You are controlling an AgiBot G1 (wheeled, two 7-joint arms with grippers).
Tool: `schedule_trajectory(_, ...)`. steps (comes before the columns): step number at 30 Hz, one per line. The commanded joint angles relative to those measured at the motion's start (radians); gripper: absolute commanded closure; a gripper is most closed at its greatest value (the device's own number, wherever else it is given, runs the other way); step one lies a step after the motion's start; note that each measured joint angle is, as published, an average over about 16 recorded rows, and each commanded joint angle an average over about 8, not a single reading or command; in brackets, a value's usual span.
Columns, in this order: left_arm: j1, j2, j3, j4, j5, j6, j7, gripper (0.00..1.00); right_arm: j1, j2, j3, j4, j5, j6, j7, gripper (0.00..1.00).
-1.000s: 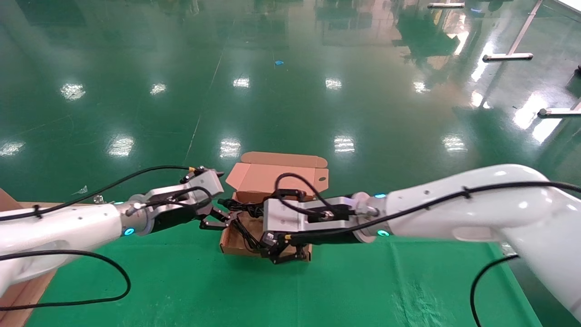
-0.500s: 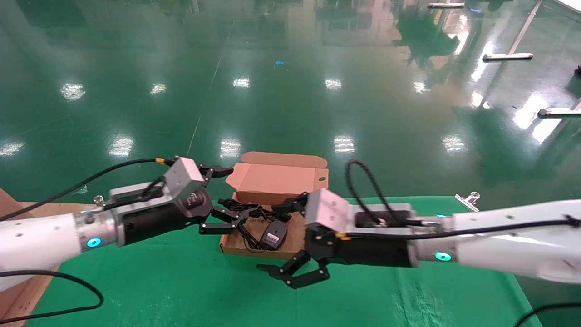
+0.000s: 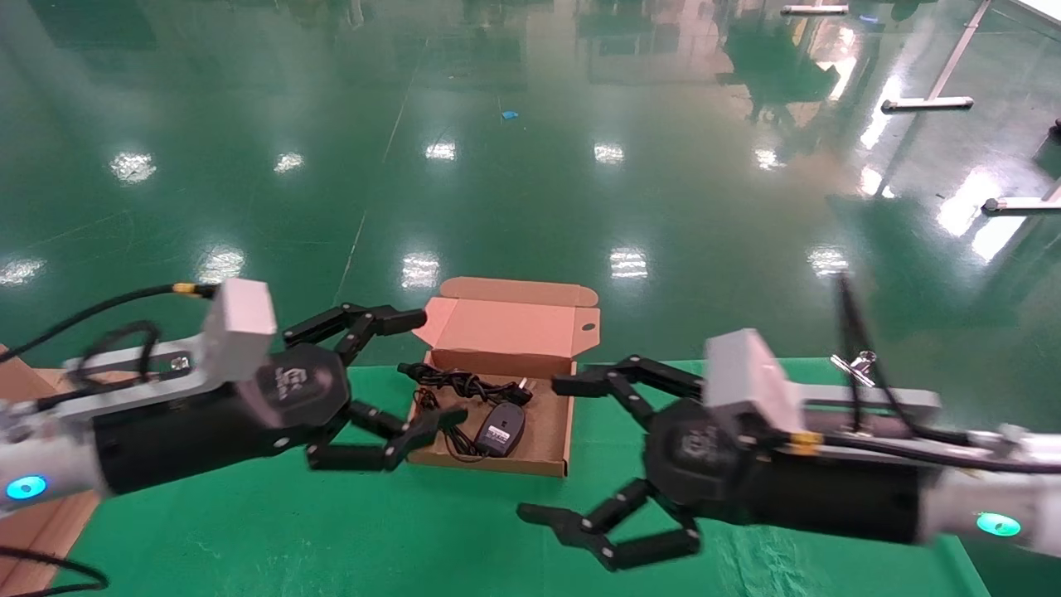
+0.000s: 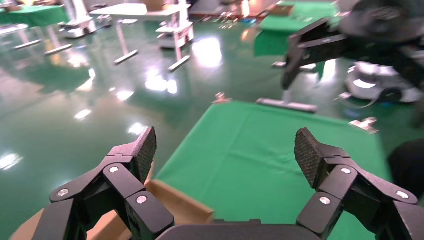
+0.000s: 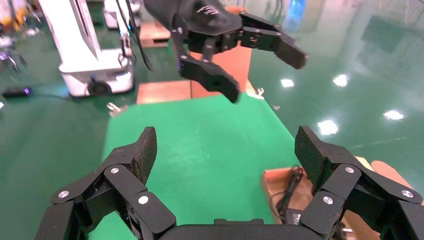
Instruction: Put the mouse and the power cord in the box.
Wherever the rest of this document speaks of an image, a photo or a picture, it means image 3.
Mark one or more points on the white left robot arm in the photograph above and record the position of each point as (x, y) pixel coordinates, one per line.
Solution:
(50, 460)

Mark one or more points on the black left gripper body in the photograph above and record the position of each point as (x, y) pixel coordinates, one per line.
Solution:
(207, 423)

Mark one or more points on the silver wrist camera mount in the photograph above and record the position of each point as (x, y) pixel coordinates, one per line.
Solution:
(746, 373)
(240, 323)

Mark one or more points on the white metal stand leg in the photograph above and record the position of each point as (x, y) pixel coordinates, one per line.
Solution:
(928, 104)
(814, 10)
(1019, 205)

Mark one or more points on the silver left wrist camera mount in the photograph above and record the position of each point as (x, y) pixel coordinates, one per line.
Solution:
(240, 323)

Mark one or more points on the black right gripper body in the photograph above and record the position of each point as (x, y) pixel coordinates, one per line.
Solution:
(787, 489)

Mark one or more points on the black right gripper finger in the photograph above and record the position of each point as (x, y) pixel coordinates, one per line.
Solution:
(630, 373)
(655, 547)

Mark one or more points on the green table cloth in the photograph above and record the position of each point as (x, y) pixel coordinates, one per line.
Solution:
(464, 539)

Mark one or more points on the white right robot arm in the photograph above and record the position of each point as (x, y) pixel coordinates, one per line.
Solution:
(995, 497)

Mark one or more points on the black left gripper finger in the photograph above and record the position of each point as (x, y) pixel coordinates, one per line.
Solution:
(365, 319)
(398, 452)

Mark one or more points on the silver binder clip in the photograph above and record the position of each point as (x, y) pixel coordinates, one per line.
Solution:
(862, 360)

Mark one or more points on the open brown cardboard box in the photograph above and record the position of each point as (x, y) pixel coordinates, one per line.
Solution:
(506, 327)

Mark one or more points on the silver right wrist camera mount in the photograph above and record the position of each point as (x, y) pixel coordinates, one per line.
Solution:
(746, 373)

